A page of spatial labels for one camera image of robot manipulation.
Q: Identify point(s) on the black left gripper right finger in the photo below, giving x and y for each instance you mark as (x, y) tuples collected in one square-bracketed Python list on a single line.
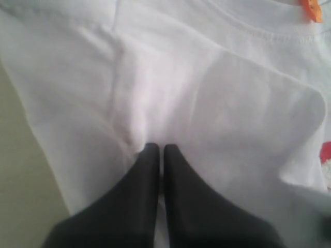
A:
[(197, 216)]

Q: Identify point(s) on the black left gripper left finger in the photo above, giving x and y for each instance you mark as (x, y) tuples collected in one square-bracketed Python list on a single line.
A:
[(124, 217)]

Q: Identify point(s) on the white t-shirt red logo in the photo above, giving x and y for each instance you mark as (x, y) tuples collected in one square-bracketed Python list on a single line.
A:
[(241, 87)]

